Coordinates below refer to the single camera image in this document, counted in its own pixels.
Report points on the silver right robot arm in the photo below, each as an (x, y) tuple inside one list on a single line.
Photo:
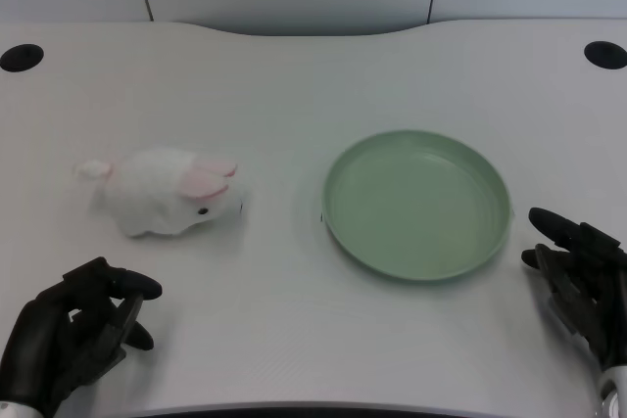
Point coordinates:
[(612, 391)]

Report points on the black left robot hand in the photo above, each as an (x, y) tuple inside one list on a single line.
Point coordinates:
[(63, 325)]

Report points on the green round plate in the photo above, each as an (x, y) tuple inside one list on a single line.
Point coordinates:
[(416, 207)]

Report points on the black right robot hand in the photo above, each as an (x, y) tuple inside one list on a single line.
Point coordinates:
[(583, 281)]

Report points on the white plush rabbit doll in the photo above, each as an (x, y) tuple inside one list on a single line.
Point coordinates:
[(161, 195)]

